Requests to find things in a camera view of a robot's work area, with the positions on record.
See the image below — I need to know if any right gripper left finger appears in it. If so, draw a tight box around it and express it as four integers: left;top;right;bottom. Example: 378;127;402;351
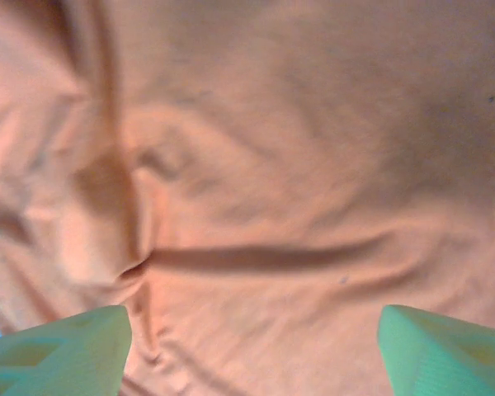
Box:
0;304;133;396

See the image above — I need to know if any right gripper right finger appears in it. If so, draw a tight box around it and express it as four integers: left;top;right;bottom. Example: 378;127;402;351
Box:
377;304;495;396

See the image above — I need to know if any orange t-shirt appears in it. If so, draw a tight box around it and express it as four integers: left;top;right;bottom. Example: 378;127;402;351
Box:
0;0;495;396

